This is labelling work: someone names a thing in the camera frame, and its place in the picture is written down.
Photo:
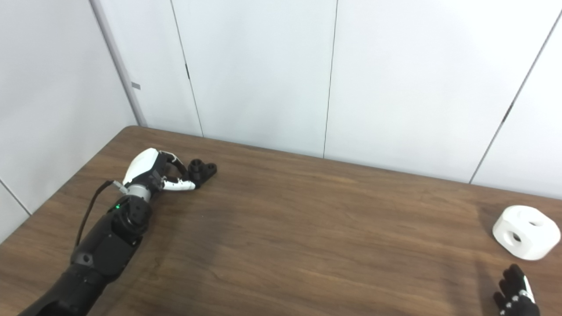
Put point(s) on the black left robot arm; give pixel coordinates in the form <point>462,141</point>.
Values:
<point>105,250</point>

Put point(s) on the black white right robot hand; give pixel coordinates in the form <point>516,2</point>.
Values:
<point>516,303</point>

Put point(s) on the grey wall corner trim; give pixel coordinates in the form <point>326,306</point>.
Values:
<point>117,66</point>

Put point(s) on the black plastic holder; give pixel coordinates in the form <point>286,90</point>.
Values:
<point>204,172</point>

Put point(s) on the round white plastic piece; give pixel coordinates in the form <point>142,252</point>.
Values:
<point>533,241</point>

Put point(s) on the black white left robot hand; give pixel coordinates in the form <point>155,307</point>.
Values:
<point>142,164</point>

